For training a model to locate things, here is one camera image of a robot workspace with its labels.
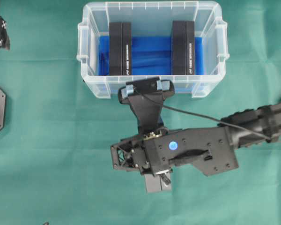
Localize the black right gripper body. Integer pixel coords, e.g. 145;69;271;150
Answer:
110;127;172;175

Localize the black realsense box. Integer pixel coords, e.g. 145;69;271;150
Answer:
171;21;195;75
144;174;172;193
109;22;132;76

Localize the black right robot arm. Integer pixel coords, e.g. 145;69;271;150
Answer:
111;103;281;177

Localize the clear plastic storage bin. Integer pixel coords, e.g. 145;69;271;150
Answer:
77;1;229;98

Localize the black camera cable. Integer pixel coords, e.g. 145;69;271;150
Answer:
131;85;272;143

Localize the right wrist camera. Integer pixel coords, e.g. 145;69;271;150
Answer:
118;77;175;105

